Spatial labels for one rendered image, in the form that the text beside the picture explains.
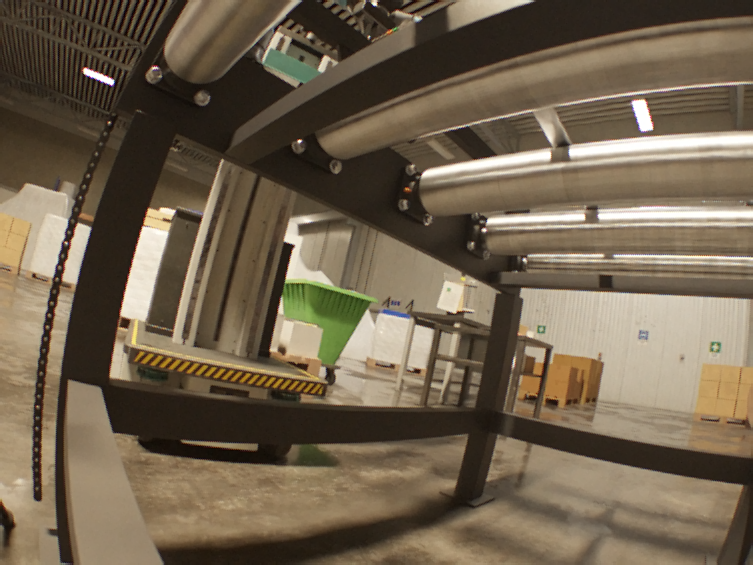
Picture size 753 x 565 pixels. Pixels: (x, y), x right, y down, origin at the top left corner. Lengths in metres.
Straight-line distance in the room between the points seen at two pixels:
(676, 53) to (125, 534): 0.59
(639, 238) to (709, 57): 0.59
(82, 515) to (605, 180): 0.76
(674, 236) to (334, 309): 2.91
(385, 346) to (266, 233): 6.16
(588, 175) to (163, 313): 1.49
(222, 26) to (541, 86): 0.37
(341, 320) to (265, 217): 2.00
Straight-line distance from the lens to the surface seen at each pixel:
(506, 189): 0.76
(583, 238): 0.98
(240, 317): 1.57
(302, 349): 2.68
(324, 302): 3.33
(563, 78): 0.46
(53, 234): 8.67
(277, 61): 1.79
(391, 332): 7.58
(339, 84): 0.42
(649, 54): 0.44
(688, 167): 0.67
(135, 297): 4.11
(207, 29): 0.52
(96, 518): 0.29
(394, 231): 0.90
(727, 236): 0.95
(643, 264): 1.23
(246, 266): 1.58
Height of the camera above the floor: 0.50
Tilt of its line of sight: 8 degrees up
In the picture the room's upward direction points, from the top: 12 degrees clockwise
